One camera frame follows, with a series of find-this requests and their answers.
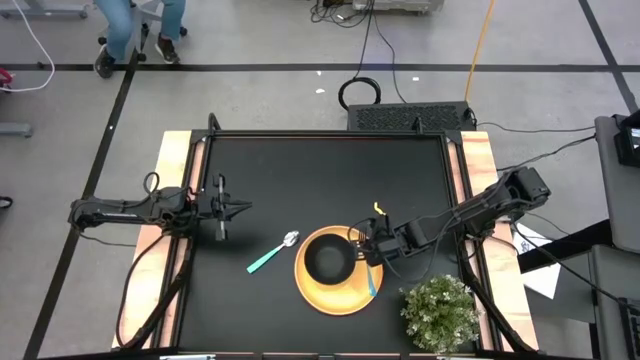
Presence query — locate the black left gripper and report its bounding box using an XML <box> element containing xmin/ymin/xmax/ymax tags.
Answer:
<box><xmin>197</xmin><ymin>173</ymin><xmax>253</xmax><ymax>242</ymax></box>

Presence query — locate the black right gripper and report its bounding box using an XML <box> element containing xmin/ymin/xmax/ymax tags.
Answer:
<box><xmin>355</xmin><ymin>219</ymin><xmax>404</xmax><ymax>268</ymax></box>

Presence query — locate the fork with blue handle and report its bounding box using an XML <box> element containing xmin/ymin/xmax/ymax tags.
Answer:
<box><xmin>355</xmin><ymin>240</ymin><xmax>377</xmax><ymax>298</ymax></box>

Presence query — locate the black bowl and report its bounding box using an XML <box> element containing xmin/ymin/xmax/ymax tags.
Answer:
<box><xmin>303</xmin><ymin>233</ymin><xmax>358</xmax><ymax>286</ymax></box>

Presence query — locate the spoon with teal handle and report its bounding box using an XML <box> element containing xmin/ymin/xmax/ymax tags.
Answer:
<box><xmin>246</xmin><ymin>229</ymin><xmax>302</xmax><ymax>275</ymax></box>

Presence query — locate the yellow round plate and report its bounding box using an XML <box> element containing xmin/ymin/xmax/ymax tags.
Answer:
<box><xmin>293</xmin><ymin>224</ymin><xmax>385</xmax><ymax>317</ymax></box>

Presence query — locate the green potted plant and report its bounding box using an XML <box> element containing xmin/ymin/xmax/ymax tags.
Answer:
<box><xmin>399</xmin><ymin>272</ymin><xmax>481</xmax><ymax>355</ymax></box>

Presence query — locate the black perforated computer case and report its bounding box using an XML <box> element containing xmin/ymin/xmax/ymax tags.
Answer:
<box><xmin>346</xmin><ymin>101</ymin><xmax>476</xmax><ymax>132</ymax></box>

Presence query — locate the white paper sheet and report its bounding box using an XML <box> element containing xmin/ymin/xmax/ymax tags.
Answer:
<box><xmin>512</xmin><ymin>222</ymin><xmax>562</xmax><ymax>300</ymax></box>

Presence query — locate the grey office chair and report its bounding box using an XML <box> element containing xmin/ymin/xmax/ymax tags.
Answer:
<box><xmin>97</xmin><ymin>0</ymin><xmax>189</xmax><ymax>64</ymax></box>

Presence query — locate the person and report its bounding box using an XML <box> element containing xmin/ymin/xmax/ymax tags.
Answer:
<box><xmin>93</xmin><ymin>0</ymin><xmax>189</xmax><ymax>80</ymax></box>

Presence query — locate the grey desk foot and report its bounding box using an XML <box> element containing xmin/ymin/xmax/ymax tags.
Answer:
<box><xmin>0</xmin><ymin>0</ymin><xmax>90</xmax><ymax>21</ymax></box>
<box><xmin>0</xmin><ymin>123</ymin><xmax>35</xmax><ymax>139</ymax></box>

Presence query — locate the grey cabinet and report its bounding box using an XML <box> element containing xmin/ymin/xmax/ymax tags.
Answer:
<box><xmin>593</xmin><ymin>114</ymin><xmax>640</xmax><ymax>254</ymax></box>
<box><xmin>589</xmin><ymin>244</ymin><xmax>640</xmax><ymax>360</ymax></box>

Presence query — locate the white device housing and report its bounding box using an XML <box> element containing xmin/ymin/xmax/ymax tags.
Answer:
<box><xmin>351</xmin><ymin>0</ymin><xmax>445</xmax><ymax>15</ymax></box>

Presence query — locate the black keyboard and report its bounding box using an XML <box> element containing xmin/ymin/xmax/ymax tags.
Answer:
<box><xmin>618</xmin><ymin>297</ymin><xmax>640</xmax><ymax>359</ymax></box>

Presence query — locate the black screen device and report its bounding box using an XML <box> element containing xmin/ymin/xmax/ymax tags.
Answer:
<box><xmin>613</xmin><ymin>109</ymin><xmax>640</xmax><ymax>169</ymax></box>

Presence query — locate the thick black cable conduit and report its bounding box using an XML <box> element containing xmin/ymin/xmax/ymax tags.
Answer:
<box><xmin>457</xmin><ymin>242</ymin><xmax>536</xmax><ymax>354</ymax></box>
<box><xmin>130</xmin><ymin>234</ymin><xmax>196</xmax><ymax>350</ymax></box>

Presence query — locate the black table frame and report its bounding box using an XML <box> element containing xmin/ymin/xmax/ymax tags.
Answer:
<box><xmin>149</xmin><ymin>128</ymin><xmax>506</xmax><ymax>360</ymax></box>

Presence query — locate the coiled black cable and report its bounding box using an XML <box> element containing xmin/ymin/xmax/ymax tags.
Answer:
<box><xmin>337</xmin><ymin>0</ymin><xmax>382</xmax><ymax>112</ymax></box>

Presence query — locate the thin black floor cable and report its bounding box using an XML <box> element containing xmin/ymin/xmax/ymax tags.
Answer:
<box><xmin>474</xmin><ymin>121</ymin><xmax>597</xmax><ymax>134</ymax></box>
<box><xmin>496</xmin><ymin>133</ymin><xmax>597</xmax><ymax>172</ymax></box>
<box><xmin>372</xmin><ymin>22</ymin><xmax>408</xmax><ymax>104</ymax></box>

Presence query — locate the black cable tangle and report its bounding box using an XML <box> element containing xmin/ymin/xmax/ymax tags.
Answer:
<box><xmin>308</xmin><ymin>0</ymin><xmax>374</xmax><ymax>29</ymax></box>

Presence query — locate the yellow cable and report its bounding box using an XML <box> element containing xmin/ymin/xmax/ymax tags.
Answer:
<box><xmin>463</xmin><ymin>0</ymin><xmax>497</xmax><ymax>103</ymax></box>

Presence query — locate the white cable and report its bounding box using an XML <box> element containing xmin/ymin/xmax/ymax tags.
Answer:
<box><xmin>0</xmin><ymin>0</ymin><xmax>56</xmax><ymax>94</ymax></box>

